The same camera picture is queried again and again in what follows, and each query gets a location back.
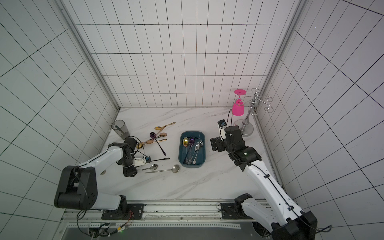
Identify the pink upside-down wine glass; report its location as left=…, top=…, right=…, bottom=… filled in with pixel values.
left=232, top=89, right=247, bottom=116

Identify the grey translucent cup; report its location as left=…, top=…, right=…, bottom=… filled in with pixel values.
left=111, top=120, right=130, bottom=140

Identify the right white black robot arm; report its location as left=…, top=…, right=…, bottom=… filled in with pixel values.
left=211, top=126, right=318, bottom=240

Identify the large silver spoon front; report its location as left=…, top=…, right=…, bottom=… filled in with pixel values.
left=146, top=165, right=180, bottom=174

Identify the silver plain spoon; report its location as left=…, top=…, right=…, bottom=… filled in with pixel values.
left=189, top=143, right=201, bottom=165

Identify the small silver spoon front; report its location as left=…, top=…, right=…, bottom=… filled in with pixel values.
left=142, top=164, right=158, bottom=171

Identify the small gold ornate spoon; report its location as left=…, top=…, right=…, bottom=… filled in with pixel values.
left=155, top=122, right=176, bottom=131

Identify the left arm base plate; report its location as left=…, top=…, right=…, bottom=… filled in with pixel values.
left=101, top=204, right=145, bottom=221

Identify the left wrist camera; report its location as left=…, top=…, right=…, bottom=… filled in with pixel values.
left=134, top=157, right=151, bottom=167

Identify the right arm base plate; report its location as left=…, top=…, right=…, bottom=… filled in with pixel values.
left=218, top=203, right=251, bottom=220

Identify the teal plastic storage box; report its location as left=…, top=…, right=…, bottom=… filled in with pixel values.
left=179, top=131, right=207, bottom=168

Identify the aluminium rail frame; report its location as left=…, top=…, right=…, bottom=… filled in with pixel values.
left=53, top=199, right=273, bottom=240

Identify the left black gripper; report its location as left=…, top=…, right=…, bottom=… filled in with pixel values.
left=119, top=154, right=137, bottom=178

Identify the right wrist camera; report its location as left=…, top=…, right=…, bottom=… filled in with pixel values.
left=218, top=120, right=227, bottom=141

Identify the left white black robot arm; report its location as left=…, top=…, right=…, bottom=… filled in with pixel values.
left=54, top=137, right=151, bottom=211

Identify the chrome glass holder stand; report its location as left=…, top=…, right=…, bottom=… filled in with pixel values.
left=234, top=88, right=274, bottom=137

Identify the rose gold spoon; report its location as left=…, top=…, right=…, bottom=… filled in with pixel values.
left=145, top=132, right=167, bottom=144

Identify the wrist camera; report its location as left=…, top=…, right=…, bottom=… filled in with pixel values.
left=134, top=157, right=151, bottom=167
left=218, top=120, right=227, bottom=141

